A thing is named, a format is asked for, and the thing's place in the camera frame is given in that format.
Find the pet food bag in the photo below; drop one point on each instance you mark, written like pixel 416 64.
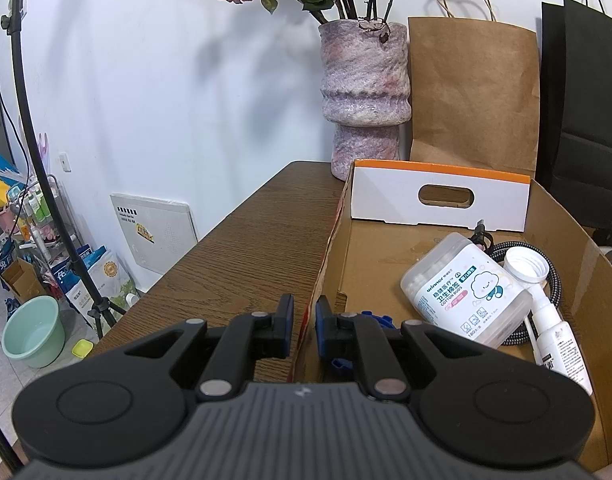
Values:
pixel 107 273

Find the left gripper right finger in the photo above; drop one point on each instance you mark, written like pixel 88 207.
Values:
pixel 353 347

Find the mint green bucket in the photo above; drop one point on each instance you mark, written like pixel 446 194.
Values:
pixel 34 334

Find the cluttered metal shelf rack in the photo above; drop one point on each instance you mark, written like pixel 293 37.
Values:
pixel 30 231

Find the pink speckled vase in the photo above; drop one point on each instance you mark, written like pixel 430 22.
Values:
pixel 365 89

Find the white spray bottle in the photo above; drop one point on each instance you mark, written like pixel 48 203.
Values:
pixel 554 344

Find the brown paper bag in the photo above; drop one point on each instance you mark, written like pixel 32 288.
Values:
pixel 475 93

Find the black light stand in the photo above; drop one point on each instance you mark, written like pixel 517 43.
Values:
pixel 102 308

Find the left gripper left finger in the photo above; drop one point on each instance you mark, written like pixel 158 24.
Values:
pixel 247 339

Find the orange cardboard box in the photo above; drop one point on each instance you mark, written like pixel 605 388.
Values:
pixel 391 214

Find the small cardboard box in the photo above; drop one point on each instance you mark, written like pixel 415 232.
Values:
pixel 22 279

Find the white wall panel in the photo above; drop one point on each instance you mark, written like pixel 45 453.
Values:
pixel 158 232

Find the black paper bag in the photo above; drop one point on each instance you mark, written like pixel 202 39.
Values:
pixel 575 138

